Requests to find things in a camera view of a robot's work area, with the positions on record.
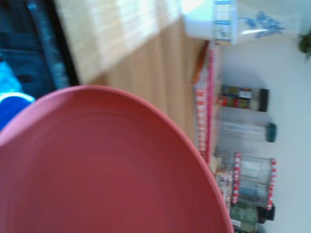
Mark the pink round plate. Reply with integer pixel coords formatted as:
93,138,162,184
0,84,235,233

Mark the red gingham book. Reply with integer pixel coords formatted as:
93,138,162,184
193,48,221,163

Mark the spice jar with black lid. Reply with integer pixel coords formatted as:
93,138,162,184
219,84,271,113

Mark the glass jar with green lid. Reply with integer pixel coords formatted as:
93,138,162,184
217,120,278,144

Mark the plastic dessert pot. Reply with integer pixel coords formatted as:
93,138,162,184
212,167,234,203

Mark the short jar with gingham lid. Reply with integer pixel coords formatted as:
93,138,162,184
231,151,243,205

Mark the white pitcher with blue lid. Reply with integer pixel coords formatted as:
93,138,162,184
182,0,238,46

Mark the tall jar with gingham lid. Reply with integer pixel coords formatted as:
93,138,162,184
239,156,278,211

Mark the green jar with dark lid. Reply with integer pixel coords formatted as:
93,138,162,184
228,203,276,233

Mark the white vase with blue print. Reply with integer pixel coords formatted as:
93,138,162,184
230,10,300,47

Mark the blue mug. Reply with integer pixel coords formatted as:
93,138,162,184
0,93,35,133

